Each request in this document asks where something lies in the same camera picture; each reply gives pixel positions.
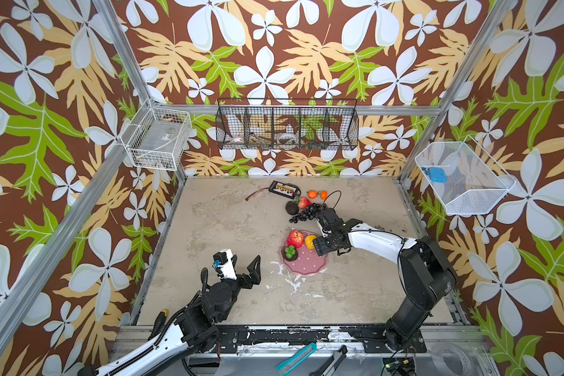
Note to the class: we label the black tray with items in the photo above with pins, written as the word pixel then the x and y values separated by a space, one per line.
pixel 287 190

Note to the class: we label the dark avocado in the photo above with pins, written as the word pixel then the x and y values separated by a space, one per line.
pixel 292 208

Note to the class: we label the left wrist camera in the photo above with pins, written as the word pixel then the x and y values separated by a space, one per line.
pixel 223 265

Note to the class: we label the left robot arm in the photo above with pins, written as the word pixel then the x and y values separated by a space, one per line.
pixel 166 343

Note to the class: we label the yellow lemon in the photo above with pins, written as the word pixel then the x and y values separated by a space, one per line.
pixel 309 241

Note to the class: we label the blue object in basket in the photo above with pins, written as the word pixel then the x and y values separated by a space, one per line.
pixel 436 175

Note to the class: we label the white wire basket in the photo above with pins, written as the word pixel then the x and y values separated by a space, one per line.
pixel 156 137
pixel 476 182

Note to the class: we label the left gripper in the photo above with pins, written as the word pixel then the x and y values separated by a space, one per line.
pixel 253 278

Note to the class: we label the brown stick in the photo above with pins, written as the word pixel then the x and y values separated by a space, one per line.
pixel 259 191

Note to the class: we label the red strawberry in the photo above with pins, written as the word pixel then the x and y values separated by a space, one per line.
pixel 304 203

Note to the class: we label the white wire basket right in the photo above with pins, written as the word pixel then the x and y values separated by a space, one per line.
pixel 476 182

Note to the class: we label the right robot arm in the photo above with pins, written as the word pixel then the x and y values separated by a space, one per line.
pixel 424 271

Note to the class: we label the red apple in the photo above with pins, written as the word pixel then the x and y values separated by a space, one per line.
pixel 296 239

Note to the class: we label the black wire basket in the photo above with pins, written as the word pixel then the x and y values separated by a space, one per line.
pixel 286 124

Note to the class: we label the white wire basket left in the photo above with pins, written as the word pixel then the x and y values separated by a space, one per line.
pixel 156 137

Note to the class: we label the dark grape bunch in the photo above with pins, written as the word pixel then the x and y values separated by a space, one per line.
pixel 310 212

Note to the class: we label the pink dotted plate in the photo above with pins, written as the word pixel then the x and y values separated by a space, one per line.
pixel 308 261

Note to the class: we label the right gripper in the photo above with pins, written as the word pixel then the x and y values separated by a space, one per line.
pixel 319 243

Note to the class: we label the black grey tool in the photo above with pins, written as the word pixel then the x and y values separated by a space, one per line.
pixel 331 364

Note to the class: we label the teal utility knife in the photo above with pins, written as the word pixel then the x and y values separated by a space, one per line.
pixel 287 366

